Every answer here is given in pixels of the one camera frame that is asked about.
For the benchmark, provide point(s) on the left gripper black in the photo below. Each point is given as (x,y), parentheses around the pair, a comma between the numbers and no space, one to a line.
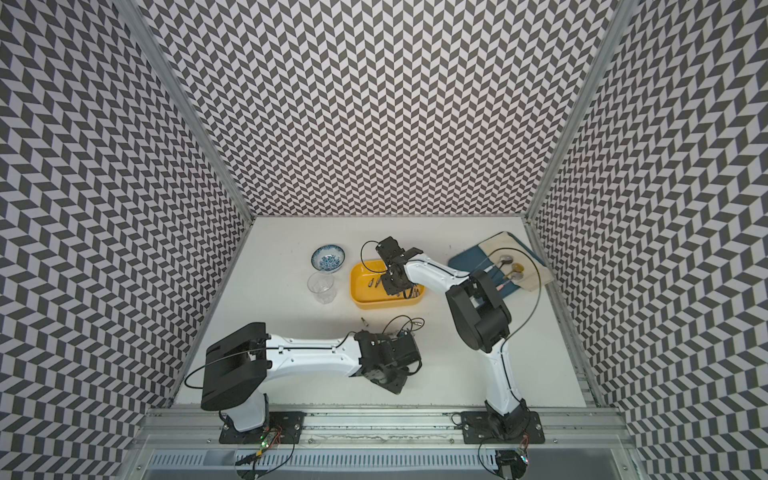
(399,384)

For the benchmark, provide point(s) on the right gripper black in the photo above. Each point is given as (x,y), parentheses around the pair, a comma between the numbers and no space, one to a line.
(390,289)

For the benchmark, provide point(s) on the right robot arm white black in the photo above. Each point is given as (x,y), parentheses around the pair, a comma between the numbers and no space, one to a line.
(481,319)

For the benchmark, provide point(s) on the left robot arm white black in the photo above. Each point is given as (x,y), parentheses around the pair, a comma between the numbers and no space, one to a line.
(236,366)

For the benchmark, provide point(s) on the yellow plastic storage box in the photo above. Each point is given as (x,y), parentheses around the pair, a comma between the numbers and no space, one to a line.
(376,298)

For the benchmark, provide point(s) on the blue white patterned bowl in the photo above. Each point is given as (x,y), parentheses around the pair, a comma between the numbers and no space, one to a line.
(328,258)

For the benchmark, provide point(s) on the clear plastic cup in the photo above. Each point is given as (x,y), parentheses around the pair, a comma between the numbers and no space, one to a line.
(322,286)

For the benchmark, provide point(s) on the teal blue tray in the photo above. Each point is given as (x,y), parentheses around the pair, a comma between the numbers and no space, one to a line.
(473,259)

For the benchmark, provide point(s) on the white spoon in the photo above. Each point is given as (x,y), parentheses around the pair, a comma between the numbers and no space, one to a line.
(503,261)

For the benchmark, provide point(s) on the beige cloth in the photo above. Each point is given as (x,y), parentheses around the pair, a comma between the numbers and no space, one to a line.
(536,274)

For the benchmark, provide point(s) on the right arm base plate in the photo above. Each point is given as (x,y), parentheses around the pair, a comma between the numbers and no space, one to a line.
(484,427)

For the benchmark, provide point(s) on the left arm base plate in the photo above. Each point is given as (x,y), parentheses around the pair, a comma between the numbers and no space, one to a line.
(264,429)

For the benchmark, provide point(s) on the pink handled spoon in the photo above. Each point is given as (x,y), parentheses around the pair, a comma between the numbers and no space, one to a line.
(508,285)

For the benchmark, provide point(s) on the aluminium front rail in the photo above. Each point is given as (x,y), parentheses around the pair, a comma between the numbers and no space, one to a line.
(444,427)

